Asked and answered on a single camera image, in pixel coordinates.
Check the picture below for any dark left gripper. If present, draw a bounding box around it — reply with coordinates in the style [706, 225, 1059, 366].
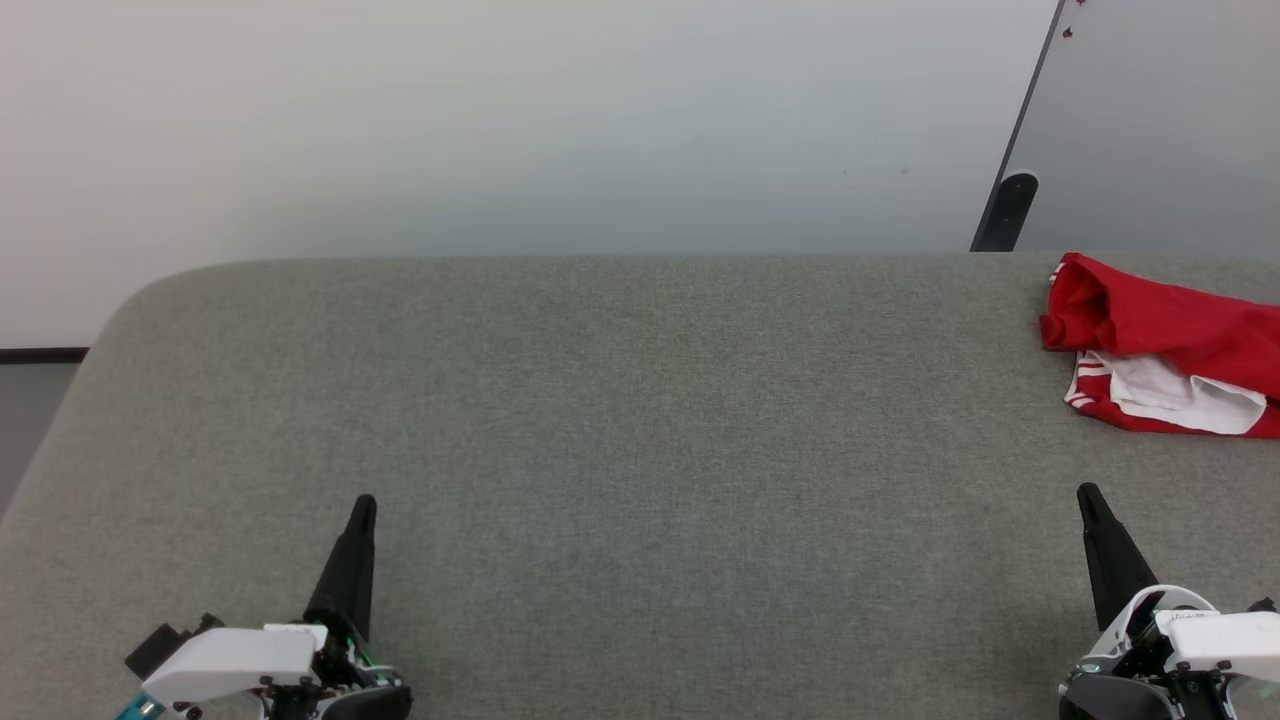
[262, 494, 411, 720]

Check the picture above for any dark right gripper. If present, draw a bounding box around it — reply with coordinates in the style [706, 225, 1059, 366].
[1060, 483, 1231, 720]

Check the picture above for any red white basketball jersey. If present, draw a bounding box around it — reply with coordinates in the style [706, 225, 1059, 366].
[1040, 252, 1280, 439]

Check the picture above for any black partition foot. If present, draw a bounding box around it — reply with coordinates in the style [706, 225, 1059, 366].
[970, 171, 1039, 253]

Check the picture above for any grey partition panel black edge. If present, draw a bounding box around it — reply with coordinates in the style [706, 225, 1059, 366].
[985, 0, 1280, 256]

